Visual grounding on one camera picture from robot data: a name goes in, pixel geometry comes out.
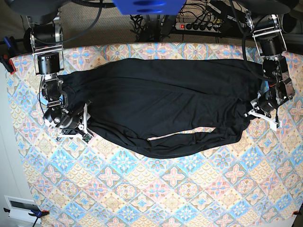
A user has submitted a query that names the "blue clamp lower left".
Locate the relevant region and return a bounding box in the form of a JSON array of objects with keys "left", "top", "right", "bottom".
[{"left": 3, "top": 207, "right": 50, "bottom": 227}]

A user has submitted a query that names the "robot arm image right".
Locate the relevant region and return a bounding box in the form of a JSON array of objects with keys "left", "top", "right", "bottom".
[{"left": 245, "top": 10, "right": 295, "bottom": 117}]

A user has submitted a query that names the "black round speaker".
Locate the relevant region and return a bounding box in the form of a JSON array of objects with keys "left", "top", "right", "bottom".
[{"left": 23, "top": 28, "right": 32, "bottom": 52}]

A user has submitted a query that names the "orange clamp lower right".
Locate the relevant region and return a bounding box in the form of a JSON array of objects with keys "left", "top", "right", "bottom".
[{"left": 293, "top": 211, "right": 302, "bottom": 216}]

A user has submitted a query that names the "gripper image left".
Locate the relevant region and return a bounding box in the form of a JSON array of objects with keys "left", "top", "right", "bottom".
[{"left": 60, "top": 106, "right": 90, "bottom": 135}]

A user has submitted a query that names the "white wall vent box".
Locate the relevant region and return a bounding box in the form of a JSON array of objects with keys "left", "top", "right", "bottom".
[{"left": 4, "top": 195, "right": 39, "bottom": 224}]

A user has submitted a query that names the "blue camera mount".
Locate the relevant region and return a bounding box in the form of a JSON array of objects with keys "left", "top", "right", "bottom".
[{"left": 112, "top": 0, "right": 186, "bottom": 15}]

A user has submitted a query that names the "white power strip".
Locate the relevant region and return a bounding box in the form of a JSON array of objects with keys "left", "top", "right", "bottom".
[{"left": 175, "top": 22, "right": 221, "bottom": 33}]

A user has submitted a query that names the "black t-shirt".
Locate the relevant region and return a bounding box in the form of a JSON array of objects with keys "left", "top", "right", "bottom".
[{"left": 61, "top": 58, "right": 262, "bottom": 158}]

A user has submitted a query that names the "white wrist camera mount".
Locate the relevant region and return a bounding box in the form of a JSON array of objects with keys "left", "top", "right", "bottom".
[
  {"left": 56, "top": 102, "right": 93, "bottom": 143},
  {"left": 244, "top": 107, "right": 282, "bottom": 131}
]

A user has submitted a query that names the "white round device upper right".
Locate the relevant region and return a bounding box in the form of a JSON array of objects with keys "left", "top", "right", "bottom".
[{"left": 281, "top": 14, "right": 297, "bottom": 33}]

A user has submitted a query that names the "red black clamp upper left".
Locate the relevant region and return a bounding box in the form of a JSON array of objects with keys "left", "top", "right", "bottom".
[{"left": 0, "top": 36, "right": 16, "bottom": 75}]

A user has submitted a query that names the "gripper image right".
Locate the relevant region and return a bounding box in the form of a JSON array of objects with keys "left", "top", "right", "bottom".
[{"left": 250, "top": 91, "right": 279, "bottom": 117}]

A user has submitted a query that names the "robot arm image left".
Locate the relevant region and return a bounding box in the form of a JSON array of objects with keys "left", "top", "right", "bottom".
[{"left": 27, "top": 11, "right": 93, "bottom": 141}]

